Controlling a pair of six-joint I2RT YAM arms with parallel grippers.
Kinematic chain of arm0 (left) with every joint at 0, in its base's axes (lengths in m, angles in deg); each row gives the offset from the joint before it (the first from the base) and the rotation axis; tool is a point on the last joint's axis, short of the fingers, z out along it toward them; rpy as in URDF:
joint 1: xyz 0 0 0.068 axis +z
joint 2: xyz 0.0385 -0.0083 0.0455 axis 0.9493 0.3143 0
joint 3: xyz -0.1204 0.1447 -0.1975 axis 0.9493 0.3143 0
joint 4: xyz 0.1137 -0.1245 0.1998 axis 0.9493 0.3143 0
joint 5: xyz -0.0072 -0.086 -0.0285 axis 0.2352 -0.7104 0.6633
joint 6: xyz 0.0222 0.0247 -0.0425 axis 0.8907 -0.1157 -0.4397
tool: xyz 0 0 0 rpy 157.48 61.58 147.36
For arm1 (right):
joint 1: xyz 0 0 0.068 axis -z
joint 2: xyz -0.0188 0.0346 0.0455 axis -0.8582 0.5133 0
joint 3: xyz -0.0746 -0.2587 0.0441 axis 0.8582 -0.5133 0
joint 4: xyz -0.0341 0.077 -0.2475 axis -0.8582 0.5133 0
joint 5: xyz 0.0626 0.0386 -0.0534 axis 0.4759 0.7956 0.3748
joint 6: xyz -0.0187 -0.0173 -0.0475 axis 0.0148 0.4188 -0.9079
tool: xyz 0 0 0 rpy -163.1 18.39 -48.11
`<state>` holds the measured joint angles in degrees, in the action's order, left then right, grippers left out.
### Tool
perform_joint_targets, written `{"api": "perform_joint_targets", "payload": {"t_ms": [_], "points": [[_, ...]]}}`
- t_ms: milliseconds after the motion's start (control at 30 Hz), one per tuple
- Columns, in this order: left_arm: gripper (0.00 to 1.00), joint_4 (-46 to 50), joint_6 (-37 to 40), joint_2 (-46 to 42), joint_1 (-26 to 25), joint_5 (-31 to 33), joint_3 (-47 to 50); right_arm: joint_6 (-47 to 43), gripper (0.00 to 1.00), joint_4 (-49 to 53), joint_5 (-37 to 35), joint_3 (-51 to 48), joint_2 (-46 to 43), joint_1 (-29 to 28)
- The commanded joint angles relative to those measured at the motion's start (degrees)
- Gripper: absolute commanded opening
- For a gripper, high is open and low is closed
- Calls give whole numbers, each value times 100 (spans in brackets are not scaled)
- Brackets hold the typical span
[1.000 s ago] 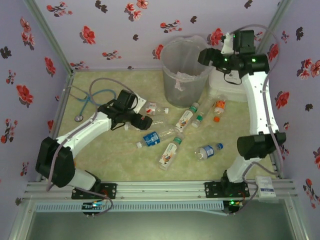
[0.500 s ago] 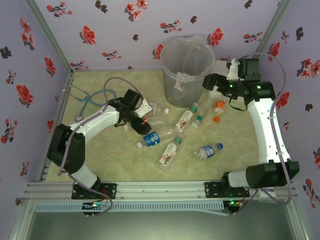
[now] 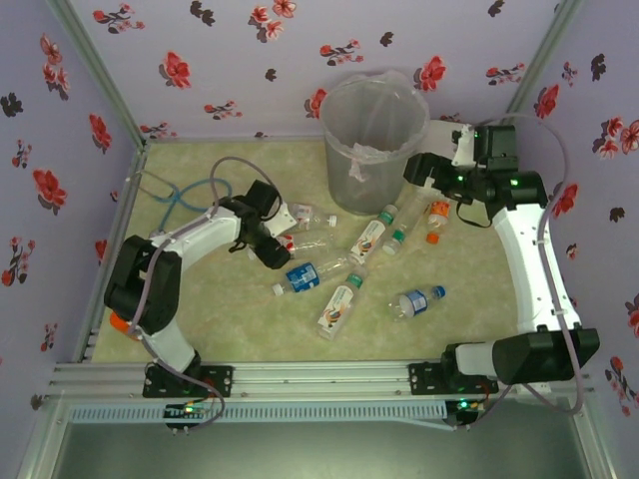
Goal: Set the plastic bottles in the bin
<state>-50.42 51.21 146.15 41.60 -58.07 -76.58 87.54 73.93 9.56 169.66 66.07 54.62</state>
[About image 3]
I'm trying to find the clear bottle blue label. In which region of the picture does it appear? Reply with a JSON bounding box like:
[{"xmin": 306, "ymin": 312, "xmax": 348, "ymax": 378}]
[{"xmin": 271, "ymin": 251, "xmax": 353, "ymax": 298}]

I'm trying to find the clear bottle red white label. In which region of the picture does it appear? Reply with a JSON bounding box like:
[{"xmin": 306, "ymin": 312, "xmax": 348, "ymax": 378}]
[
  {"xmin": 279, "ymin": 232, "xmax": 336, "ymax": 260},
  {"xmin": 292, "ymin": 202, "xmax": 339, "ymax": 229}
]

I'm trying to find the grey translucent plastic bin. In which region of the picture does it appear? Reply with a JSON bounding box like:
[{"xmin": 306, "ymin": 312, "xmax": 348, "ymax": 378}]
[{"xmin": 319, "ymin": 69, "xmax": 431, "ymax": 217}]

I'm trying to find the clear plastic bin liner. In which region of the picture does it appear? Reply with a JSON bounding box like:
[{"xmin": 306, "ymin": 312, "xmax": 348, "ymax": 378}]
[{"xmin": 319, "ymin": 69, "xmax": 431, "ymax": 184}]

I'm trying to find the green cap bottle white label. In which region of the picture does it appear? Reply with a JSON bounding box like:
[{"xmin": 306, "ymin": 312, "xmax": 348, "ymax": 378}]
[
  {"xmin": 315, "ymin": 271, "xmax": 368, "ymax": 341},
  {"xmin": 347, "ymin": 204, "xmax": 397, "ymax": 265}
]

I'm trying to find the small crushed bottle blue label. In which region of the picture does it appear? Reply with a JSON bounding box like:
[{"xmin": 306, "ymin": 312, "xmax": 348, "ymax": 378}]
[{"xmin": 388, "ymin": 284, "xmax": 447, "ymax": 323}]

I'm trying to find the orange label bottle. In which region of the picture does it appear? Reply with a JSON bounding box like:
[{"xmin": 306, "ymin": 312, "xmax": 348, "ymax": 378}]
[{"xmin": 423, "ymin": 199, "xmax": 453, "ymax": 245}]

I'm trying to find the clear bottle green band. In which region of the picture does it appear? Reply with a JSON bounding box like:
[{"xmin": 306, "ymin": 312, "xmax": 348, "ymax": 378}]
[{"xmin": 381, "ymin": 192, "xmax": 425, "ymax": 256}]

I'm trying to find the blue tube stethoscope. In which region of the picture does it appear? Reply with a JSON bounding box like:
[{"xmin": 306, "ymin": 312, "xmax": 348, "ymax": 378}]
[{"xmin": 133, "ymin": 169, "xmax": 234, "ymax": 239}]

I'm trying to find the orange round object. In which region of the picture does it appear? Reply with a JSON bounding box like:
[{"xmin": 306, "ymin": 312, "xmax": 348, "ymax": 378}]
[{"xmin": 109, "ymin": 312, "xmax": 140, "ymax": 341}]

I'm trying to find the left controller circuit board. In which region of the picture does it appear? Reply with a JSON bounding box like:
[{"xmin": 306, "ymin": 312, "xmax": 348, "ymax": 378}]
[{"xmin": 164, "ymin": 401, "xmax": 214, "ymax": 425}]

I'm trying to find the controller circuit board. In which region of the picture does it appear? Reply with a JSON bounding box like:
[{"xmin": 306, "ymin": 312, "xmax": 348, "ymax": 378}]
[
  {"xmin": 164, "ymin": 401, "xmax": 214, "ymax": 425},
  {"xmin": 448, "ymin": 397, "xmax": 488, "ymax": 425}
]

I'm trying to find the right controller circuit board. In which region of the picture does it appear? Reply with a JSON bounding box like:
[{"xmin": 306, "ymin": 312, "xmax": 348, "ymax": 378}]
[{"xmin": 448, "ymin": 397, "xmax": 488, "ymax": 425}]

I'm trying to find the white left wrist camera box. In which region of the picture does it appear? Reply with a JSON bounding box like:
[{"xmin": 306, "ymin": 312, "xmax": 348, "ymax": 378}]
[{"xmin": 264, "ymin": 203, "xmax": 297, "ymax": 237}]

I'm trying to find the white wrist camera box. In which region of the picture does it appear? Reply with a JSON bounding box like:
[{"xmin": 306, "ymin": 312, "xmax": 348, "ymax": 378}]
[
  {"xmin": 264, "ymin": 203, "xmax": 297, "ymax": 237},
  {"xmin": 450, "ymin": 125, "xmax": 481, "ymax": 169}
]

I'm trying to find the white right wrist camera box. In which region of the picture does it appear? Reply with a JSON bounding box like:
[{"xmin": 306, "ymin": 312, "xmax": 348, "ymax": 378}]
[{"xmin": 450, "ymin": 125, "xmax": 481, "ymax": 169}]

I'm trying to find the grey left arm cable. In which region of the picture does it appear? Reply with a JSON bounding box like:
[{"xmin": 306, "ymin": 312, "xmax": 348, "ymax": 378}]
[{"xmin": 127, "ymin": 157, "xmax": 281, "ymax": 431}]

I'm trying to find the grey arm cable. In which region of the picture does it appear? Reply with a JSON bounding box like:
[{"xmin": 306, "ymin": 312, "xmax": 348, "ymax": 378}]
[
  {"xmin": 127, "ymin": 157, "xmax": 281, "ymax": 431},
  {"xmin": 451, "ymin": 113, "xmax": 586, "ymax": 431}
]

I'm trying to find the grey right arm cable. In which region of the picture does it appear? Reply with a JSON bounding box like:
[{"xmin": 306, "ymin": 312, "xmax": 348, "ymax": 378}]
[{"xmin": 451, "ymin": 113, "xmax": 586, "ymax": 431}]

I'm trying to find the aluminium mounting rail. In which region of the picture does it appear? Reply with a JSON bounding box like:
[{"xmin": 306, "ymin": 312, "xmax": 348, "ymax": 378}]
[{"xmin": 49, "ymin": 359, "xmax": 595, "ymax": 400}]

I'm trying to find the aluminium frame post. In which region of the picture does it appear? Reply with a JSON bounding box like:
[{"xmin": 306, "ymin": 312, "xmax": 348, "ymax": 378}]
[
  {"xmin": 498, "ymin": 0, "xmax": 584, "ymax": 132},
  {"xmin": 47, "ymin": 0, "xmax": 150, "ymax": 147}
]

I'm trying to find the aluminium table side rail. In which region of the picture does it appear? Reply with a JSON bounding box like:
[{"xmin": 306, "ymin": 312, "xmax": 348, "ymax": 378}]
[{"xmin": 74, "ymin": 142, "xmax": 150, "ymax": 363}]

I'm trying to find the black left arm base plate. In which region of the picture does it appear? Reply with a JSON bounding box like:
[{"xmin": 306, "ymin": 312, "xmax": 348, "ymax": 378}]
[{"xmin": 143, "ymin": 365, "xmax": 235, "ymax": 399}]

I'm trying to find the white slotted cable duct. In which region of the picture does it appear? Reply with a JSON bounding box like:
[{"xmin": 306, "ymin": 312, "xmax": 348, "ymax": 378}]
[{"xmin": 67, "ymin": 402, "xmax": 446, "ymax": 425}]

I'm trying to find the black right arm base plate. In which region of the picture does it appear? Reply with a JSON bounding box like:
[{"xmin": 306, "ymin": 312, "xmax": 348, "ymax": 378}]
[{"xmin": 407, "ymin": 362, "xmax": 499, "ymax": 396}]

